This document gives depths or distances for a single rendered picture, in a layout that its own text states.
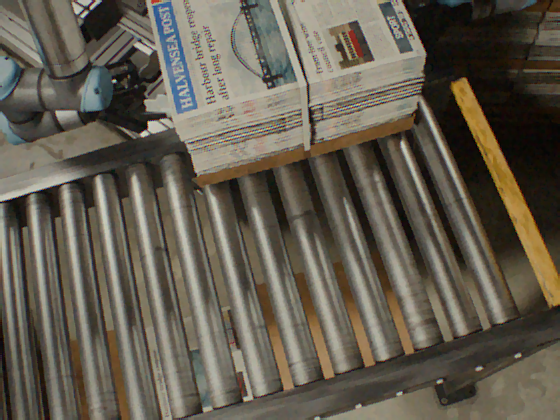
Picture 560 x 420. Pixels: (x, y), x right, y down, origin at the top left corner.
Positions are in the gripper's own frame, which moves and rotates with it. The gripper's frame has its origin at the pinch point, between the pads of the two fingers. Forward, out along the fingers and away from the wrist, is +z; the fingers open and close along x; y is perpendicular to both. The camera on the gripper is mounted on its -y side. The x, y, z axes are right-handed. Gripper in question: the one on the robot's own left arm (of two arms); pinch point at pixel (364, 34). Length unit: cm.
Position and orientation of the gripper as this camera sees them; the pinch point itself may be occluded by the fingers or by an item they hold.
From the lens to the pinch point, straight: 116.8
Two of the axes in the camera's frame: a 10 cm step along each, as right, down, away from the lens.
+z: -9.6, 2.8, -0.3
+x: 2.7, 8.8, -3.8
